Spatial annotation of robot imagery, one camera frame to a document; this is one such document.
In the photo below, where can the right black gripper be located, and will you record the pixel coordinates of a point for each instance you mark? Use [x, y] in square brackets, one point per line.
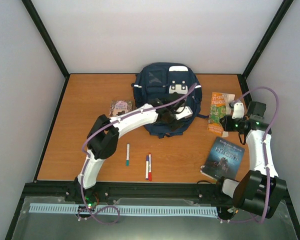
[227, 126]

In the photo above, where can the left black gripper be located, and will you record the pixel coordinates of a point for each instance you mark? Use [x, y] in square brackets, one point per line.
[175, 127]

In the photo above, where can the orange Treehouse paperback book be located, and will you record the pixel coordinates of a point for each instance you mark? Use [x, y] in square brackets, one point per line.
[219, 108]

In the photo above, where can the dark Wuthering Heights book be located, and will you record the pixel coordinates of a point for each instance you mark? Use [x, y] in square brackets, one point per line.
[224, 160]

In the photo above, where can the navy blue student backpack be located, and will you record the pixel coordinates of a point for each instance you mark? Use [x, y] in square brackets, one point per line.
[161, 83]

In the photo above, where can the pink Taming of Shrew book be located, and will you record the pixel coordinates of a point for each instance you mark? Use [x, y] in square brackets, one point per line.
[120, 107]

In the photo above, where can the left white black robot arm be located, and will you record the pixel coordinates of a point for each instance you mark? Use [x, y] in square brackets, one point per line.
[102, 140]

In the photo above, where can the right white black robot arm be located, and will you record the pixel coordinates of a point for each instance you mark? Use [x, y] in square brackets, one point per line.
[261, 189]

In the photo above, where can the red marker pen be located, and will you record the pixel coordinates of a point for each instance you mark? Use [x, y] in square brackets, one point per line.
[150, 167]

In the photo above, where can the teal tip white marker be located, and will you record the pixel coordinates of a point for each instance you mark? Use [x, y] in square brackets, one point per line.
[127, 162]

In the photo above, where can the blue purple marker pen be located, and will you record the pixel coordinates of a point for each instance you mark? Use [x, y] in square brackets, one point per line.
[147, 167]

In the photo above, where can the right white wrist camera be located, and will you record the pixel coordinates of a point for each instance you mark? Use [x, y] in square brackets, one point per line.
[238, 109]

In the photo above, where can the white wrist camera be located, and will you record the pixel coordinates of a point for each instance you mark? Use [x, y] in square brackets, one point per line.
[183, 113]
[238, 109]

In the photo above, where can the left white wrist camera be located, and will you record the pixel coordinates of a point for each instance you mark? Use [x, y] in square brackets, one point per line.
[183, 113]

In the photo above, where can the light blue cable duct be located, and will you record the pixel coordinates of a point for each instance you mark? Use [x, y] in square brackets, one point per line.
[126, 210]

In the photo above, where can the black frame post left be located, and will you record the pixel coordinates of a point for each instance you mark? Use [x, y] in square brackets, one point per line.
[34, 15]

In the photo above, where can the black frame post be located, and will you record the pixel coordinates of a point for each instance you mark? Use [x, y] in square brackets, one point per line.
[34, 15]
[271, 29]

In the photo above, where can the black frame post right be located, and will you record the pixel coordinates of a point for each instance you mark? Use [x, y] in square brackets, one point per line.
[271, 29]

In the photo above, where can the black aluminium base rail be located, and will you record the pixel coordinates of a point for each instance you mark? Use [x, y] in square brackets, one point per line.
[107, 192]

